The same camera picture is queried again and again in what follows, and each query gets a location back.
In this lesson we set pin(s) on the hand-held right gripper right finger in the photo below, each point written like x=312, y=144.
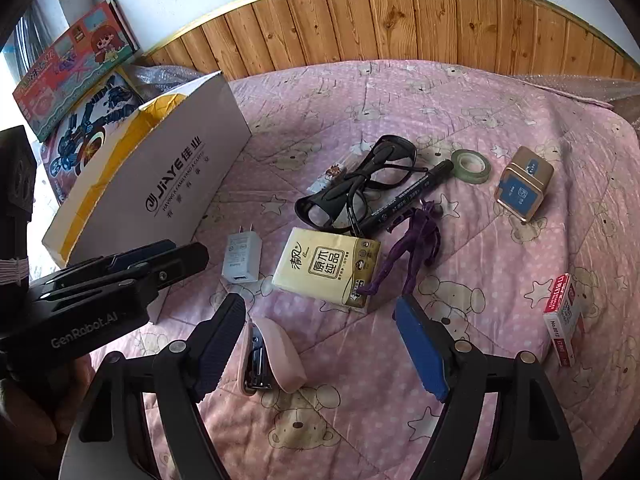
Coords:
x=420, y=352

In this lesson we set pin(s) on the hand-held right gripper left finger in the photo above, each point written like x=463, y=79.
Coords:
x=220, y=347

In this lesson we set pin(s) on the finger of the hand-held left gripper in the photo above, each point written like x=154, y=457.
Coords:
x=120, y=290
x=130, y=257

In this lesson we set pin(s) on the pink stapler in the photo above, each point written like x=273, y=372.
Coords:
x=282, y=355

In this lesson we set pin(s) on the white USB charger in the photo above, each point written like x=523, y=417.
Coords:
x=240, y=257

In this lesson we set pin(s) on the white cardboard box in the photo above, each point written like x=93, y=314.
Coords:
x=175, y=170

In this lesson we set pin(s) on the dark purple action figure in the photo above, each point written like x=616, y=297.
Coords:
x=425, y=230

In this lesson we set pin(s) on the beige cardboard box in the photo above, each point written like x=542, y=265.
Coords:
x=320, y=265

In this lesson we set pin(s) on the red and white staple box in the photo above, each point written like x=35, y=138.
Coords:
x=562, y=320

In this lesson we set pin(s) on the black glasses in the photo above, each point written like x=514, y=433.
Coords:
x=385, y=147

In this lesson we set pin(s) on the person's left hand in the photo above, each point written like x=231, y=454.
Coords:
x=25, y=410

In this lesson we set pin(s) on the pink bear-print blanket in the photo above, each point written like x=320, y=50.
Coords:
x=500, y=250

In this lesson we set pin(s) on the black marker pen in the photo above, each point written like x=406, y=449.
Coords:
x=405, y=197

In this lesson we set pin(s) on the bubble wrap sheet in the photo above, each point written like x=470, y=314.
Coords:
x=160, y=77
x=575, y=87

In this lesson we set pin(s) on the gold tin with blue label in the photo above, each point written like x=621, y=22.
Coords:
x=520, y=190

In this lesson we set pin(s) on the green tape roll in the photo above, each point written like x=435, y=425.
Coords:
x=483, y=167

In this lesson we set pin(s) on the small clear packet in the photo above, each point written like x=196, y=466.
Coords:
x=334, y=174

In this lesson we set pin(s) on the pink doll-print toy box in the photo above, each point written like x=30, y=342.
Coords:
x=65, y=60

